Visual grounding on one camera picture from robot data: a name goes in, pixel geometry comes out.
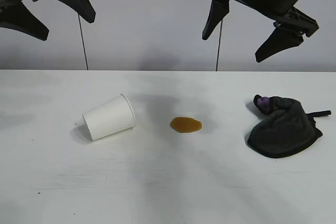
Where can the white paper cup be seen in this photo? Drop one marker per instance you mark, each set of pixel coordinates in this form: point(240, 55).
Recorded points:
point(110, 119)

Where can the brown liquid spill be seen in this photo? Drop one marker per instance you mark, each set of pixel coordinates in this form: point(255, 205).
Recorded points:
point(186, 125)

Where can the dark grey cloth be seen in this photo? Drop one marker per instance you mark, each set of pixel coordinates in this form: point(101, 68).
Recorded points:
point(283, 132)

